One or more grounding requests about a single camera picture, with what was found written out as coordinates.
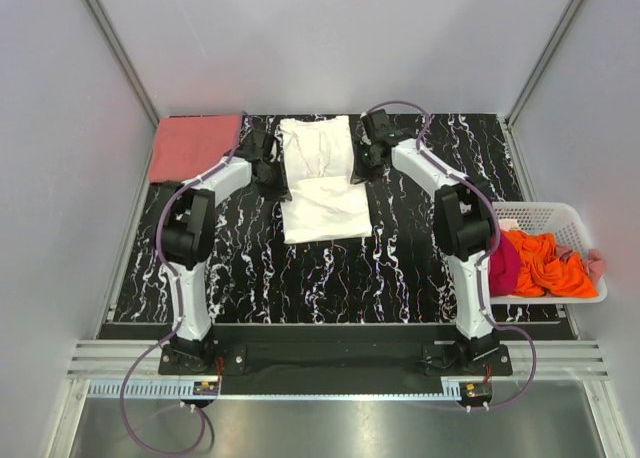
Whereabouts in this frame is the magenta t shirt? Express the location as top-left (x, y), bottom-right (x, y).
top-left (489, 233), bottom-right (521, 297)

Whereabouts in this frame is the white t shirt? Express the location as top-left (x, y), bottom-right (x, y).
top-left (279, 115), bottom-right (372, 245)

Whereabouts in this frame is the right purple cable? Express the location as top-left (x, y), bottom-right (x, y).
top-left (362, 100), bottom-right (539, 412)

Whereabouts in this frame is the folded pink t shirt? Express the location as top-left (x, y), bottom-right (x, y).
top-left (148, 114), bottom-right (242, 184)

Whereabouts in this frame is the purple cable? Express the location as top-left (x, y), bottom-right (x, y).
top-left (362, 100), bottom-right (539, 412)
top-left (118, 110), bottom-right (249, 454)

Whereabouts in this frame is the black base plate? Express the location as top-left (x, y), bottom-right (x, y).
top-left (158, 324), bottom-right (513, 399)

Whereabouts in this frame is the orange t shirt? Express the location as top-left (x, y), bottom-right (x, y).
top-left (490, 230), bottom-right (605, 299)

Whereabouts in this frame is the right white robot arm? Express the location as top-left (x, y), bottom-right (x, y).
top-left (351, 106), bottom-right (500, 375)

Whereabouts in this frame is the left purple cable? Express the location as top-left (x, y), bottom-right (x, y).
top-left (118, 110), bottom-right (249, 454)

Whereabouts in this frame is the white plastic laundry basket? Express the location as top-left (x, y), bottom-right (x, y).
top-left (490, 202), bottom-right (607, 304)

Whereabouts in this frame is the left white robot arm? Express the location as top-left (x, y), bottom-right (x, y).
top-left (154, 130), bottom-right (292, 374)

